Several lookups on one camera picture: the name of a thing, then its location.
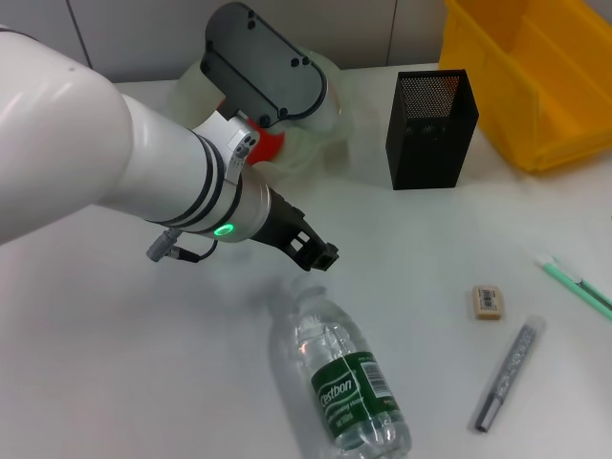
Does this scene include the pale green glass fruit bowl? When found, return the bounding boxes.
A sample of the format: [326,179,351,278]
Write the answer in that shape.
[169,45,358,186]

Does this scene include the orange-red round fruit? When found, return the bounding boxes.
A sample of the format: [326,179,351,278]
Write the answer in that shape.
[247,129,287,167]

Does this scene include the black mesh pen holder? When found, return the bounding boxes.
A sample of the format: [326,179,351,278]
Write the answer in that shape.
[384,69,481,191]

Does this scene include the yellow plastic bin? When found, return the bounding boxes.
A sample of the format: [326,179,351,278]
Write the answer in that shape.
[438,0,612,174]

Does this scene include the beige eraser with barcode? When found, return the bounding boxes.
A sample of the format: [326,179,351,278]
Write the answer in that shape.
[471,284,506,321]

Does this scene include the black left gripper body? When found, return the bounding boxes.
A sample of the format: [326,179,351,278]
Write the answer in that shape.
[251,187,332,268]

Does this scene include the green pen white tip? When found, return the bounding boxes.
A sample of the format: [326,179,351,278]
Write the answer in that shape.
[535,252,612,322]

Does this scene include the clear water bottle green label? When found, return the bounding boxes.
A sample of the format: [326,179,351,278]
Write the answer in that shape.
[268,282,413,459]

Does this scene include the left arm black connector cable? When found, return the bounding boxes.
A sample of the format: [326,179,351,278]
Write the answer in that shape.
[144,228,220,264]

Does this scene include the grey pen in clear sleeve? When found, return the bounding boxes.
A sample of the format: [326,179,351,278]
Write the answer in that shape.
[474,315,548,434]

